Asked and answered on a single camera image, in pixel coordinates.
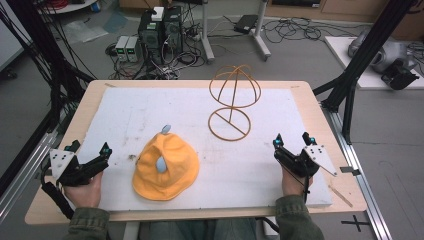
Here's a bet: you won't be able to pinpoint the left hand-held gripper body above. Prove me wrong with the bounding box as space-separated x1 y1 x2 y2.
49 149 110 187

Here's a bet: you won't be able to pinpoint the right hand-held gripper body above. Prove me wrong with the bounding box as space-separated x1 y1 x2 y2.
273 143 338 179

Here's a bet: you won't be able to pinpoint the wooden wire hat stand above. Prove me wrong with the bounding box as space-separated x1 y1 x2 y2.
207 64 263 143

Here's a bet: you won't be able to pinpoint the yellow hat with blue ears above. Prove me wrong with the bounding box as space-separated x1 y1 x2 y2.
131 124 201 202

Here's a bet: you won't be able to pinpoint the person's right hand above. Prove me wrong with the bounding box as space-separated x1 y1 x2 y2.
281 166 314 198

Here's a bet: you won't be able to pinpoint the person's left hand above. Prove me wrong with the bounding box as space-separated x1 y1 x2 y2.
63 172 105 210

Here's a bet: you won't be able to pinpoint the light wooden table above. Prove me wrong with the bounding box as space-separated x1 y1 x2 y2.
24 79 368 227

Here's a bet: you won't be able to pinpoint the white foam board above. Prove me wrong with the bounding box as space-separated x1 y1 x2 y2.
77 86 335 213

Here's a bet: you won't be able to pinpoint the thin wooden stick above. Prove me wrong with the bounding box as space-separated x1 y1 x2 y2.
327 184 354 209

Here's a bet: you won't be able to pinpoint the white platform board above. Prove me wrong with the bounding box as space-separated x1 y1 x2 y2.
323 35 424 91

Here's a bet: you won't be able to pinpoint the grey power supply unit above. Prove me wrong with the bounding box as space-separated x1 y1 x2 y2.
125 35 143 64
114 35 130 63

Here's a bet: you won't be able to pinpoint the white stand leg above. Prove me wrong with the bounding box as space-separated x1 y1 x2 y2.
250 0 272 63
199 0 216 65

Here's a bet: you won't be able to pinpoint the clear plastic sheet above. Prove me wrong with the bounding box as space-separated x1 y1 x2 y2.
61 18 109 45

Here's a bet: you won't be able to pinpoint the grey and black machine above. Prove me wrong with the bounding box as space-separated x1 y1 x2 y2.
347 30 421 91

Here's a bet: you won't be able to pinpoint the person's legs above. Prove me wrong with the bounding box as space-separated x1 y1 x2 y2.
139 217 258 240

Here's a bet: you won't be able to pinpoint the black box on floor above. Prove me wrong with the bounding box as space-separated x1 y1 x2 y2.
232 13 260 35

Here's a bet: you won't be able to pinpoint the black computer tower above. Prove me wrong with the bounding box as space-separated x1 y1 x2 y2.
137 7 165 65
162 5 185 57

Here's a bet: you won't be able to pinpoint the white round table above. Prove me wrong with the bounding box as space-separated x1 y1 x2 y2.
37 0 98 15

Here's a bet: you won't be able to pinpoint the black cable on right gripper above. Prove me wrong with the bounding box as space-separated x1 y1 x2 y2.
300 175 312 205

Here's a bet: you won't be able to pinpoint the black strap on left gripper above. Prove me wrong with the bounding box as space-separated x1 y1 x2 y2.
40 166 76 221

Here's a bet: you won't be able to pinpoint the aluminium rail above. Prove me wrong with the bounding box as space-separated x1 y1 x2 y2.
0 130 59 223
320 101 394 240

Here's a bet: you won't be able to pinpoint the small metal bracket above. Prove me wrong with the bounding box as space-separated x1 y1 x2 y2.
339 165 362 177

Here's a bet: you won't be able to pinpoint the black metal frame with cables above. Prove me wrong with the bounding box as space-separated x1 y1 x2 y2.
0 0 96 198

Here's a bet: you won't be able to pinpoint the tangle of cables by computers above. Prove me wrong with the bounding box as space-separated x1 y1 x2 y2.
104 19 209 81

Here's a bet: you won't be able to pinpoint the tangle of black floor cables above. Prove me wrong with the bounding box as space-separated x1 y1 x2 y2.
261 17 364 44

